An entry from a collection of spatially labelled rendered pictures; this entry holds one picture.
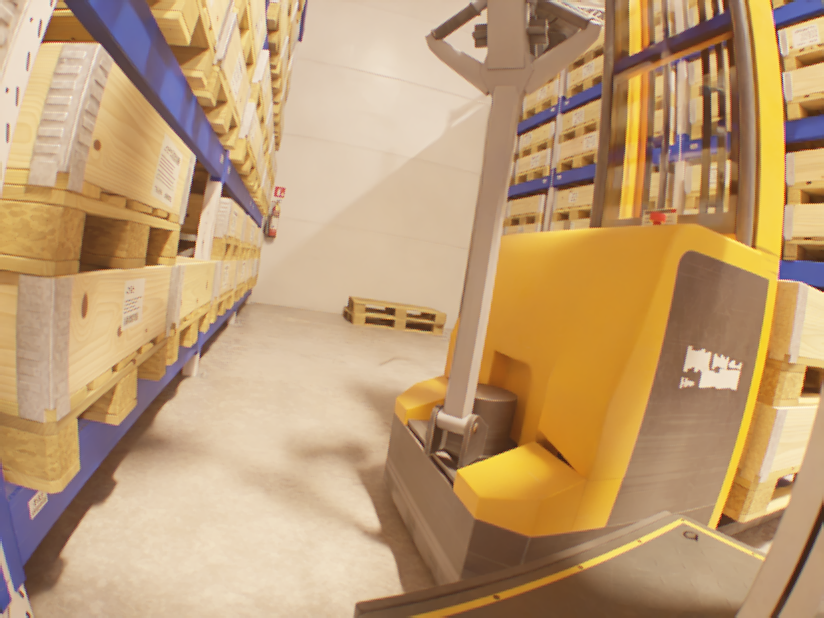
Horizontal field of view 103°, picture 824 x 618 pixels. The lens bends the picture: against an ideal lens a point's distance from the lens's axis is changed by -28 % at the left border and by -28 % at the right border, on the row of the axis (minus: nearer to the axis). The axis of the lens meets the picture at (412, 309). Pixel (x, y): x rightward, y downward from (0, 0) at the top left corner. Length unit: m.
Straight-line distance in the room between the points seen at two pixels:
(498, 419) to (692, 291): 0.52
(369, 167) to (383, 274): 1.58
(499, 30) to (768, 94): 0.77
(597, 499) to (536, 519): 0.14
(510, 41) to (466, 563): 1.10
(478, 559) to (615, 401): 0.39
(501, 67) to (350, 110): 5.91
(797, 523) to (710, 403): 0.73
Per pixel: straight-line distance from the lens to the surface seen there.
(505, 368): 1.29
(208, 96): 1.63
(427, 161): 6.99
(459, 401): 1.00
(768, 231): 1.30
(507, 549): 0.89
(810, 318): 1.46
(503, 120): 1.04
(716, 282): 1.01
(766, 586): 0.40
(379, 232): 6.66
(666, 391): 0.94
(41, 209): 0.71
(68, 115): 0.72
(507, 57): 1.08
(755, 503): 1.47
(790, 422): 1.47
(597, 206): 1.68
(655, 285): 0.87
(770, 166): 1.35
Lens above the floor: 0.69
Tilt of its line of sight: 4 degrees down
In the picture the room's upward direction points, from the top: 9 degrees clockwise
